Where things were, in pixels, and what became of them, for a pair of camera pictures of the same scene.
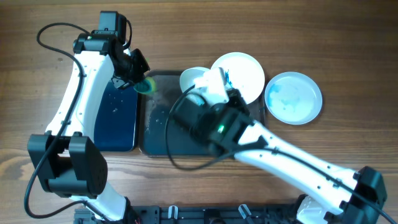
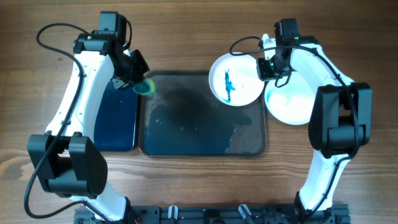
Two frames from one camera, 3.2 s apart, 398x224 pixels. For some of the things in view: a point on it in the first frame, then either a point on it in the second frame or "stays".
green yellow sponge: [147, 86] stays
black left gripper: [143, 66] stays
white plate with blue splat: [188, 76] -> [290, 104]
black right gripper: [227, 93] -> [263, 73]
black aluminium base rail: [230, 214] stays
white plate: [242, 73] stays
